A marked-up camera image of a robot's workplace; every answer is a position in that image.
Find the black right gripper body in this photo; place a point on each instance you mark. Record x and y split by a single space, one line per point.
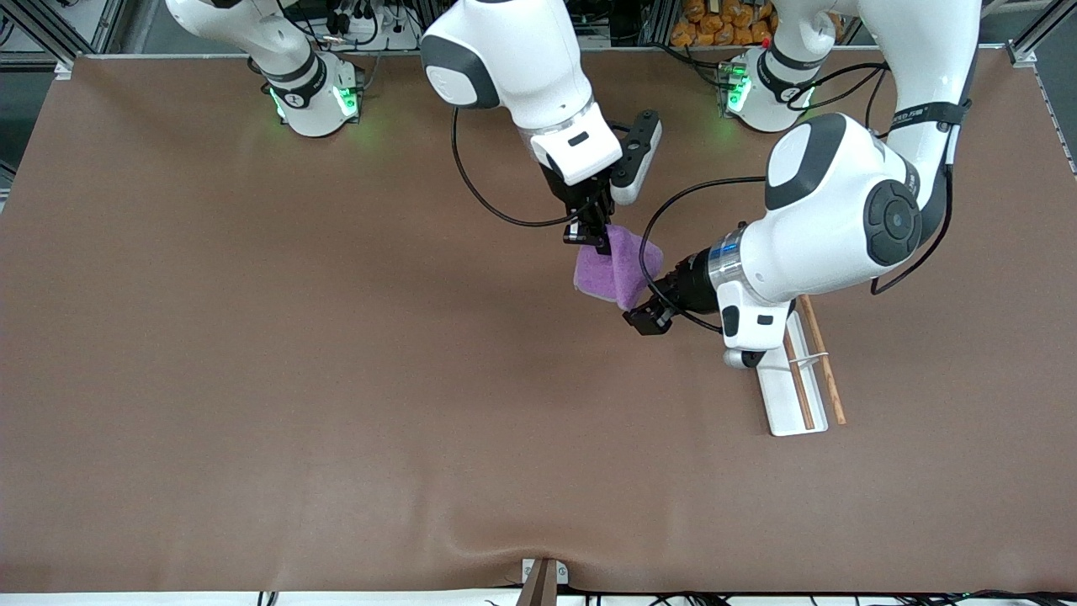
579 198

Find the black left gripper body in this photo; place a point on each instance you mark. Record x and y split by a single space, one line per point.
692 283

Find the purple microfibre towel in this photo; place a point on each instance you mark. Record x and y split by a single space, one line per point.
618 269

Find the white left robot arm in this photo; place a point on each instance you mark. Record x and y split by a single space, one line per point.
841 210

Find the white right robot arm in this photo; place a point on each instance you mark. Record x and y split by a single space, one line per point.
522 59

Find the white rectangular tray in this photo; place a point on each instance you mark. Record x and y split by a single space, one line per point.
795 404

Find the orange packets pile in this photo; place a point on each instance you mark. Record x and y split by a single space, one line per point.
715 21

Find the white power strip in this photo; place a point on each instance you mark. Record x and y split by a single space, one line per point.
370 25

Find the metal camera pole bracket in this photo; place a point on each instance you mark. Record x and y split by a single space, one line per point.
541 581

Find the aluminium frame post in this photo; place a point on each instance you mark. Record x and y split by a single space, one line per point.
1039 29
50 34

